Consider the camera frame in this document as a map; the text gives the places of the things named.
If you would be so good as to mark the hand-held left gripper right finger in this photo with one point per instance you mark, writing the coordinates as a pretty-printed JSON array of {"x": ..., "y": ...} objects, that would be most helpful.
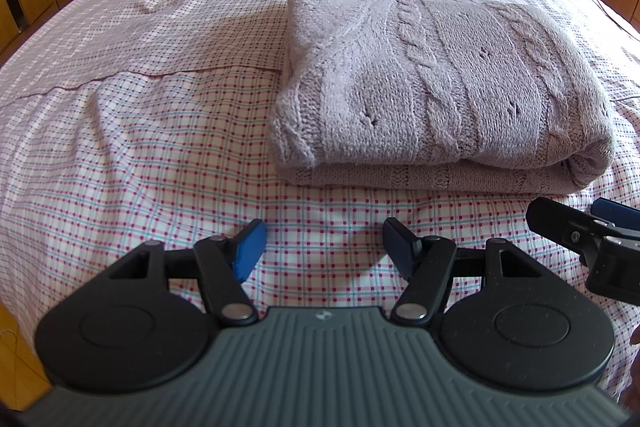
[{"x": 397, "y": 249}]

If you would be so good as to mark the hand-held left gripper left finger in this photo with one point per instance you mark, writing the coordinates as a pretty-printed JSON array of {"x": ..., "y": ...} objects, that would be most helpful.
[{"x": 247, "y": 252}]

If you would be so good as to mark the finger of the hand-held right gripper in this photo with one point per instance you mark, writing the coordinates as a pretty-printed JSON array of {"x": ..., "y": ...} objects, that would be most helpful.
[
  {"x": 617, "y": 214},
  {"x": 560, "y": 222}
]

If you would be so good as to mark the pink knit sweater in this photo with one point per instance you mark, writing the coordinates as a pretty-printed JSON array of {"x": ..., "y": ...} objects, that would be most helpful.
[{"x": 450, "y": 82}]

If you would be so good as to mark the red plaid bed sheet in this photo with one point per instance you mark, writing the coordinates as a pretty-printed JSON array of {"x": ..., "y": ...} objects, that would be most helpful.
[{"x": 125, "y": 167}]

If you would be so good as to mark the bed with checkered sheet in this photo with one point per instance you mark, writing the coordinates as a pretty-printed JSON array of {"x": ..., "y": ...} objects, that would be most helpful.
[{"x": 175, "y": 7}]

